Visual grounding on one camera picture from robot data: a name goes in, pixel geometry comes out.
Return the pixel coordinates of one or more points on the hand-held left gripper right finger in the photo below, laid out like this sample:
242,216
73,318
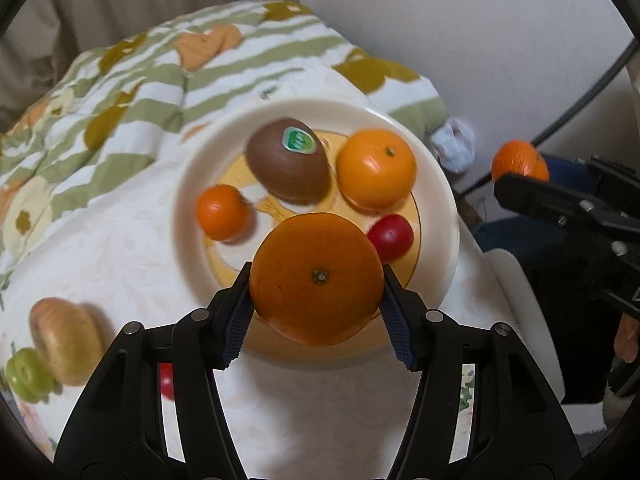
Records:
397,325

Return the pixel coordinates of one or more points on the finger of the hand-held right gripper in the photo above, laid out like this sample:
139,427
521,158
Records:
540,197
617,167

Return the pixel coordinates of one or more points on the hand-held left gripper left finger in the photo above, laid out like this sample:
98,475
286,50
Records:
237,320

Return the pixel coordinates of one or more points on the small mandarin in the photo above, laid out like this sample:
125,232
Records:
517,157
221,212

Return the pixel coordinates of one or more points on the yellow bear plate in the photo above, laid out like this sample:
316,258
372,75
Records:
430,285

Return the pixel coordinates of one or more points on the large orange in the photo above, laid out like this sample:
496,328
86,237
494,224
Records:
375,170
317,305

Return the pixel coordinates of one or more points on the red cherry tomato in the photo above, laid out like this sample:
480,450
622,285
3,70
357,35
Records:
166,382
392,237

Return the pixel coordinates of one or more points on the brown kiwi with green sticker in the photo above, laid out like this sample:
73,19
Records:
285,170

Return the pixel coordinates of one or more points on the brownish yellow apple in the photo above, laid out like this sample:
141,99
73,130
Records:
65,340

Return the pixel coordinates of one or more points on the small green apple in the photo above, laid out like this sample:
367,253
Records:
27,375

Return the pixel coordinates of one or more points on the person's right hand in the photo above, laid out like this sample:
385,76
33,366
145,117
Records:
627,340

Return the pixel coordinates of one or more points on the dark blue cloth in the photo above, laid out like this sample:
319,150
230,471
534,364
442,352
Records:
550,310

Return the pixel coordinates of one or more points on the white plastic bag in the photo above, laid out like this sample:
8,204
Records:
455,147

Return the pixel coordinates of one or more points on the white floral tablecloth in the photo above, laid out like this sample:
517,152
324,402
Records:
125,240

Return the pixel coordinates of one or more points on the striped floral blanket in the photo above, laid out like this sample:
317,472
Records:
125,100

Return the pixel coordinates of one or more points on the beige curtain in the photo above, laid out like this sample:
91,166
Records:
100,0

